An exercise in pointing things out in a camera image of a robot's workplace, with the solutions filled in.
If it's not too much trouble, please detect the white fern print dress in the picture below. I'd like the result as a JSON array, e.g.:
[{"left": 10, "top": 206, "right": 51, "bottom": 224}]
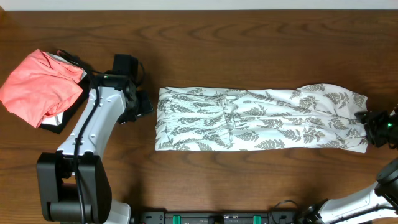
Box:
[{"left": 155, "top": 83, "right": 368, "bottom": 153}]

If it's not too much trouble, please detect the black garment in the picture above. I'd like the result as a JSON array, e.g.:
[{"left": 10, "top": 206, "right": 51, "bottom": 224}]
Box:
[{"left": 25, "top": 52, "right": 90, "bottom": 134}]

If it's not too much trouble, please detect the pink garment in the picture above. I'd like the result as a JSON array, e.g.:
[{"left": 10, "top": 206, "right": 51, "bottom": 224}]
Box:
[{"left": 1, "top": 49, "right": 86, "bottom": 128}]

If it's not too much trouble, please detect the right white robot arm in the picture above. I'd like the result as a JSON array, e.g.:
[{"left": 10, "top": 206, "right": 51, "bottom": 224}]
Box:
[{"left": 295, "top": 108, "right": 397, "bottom": 224}]

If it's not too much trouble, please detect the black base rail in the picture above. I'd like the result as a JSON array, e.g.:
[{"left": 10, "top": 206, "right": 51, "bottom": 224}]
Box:
[{"left": 129, "top": 205, "right": 326, "bottom": 224}]

